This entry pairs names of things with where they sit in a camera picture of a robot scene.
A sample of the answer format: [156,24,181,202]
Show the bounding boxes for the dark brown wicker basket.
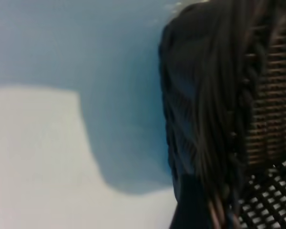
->
[158,0,286,229]

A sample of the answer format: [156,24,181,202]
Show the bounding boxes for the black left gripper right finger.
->
[225,188,241,229]

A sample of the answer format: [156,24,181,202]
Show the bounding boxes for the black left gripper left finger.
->
[173,175,217,229]

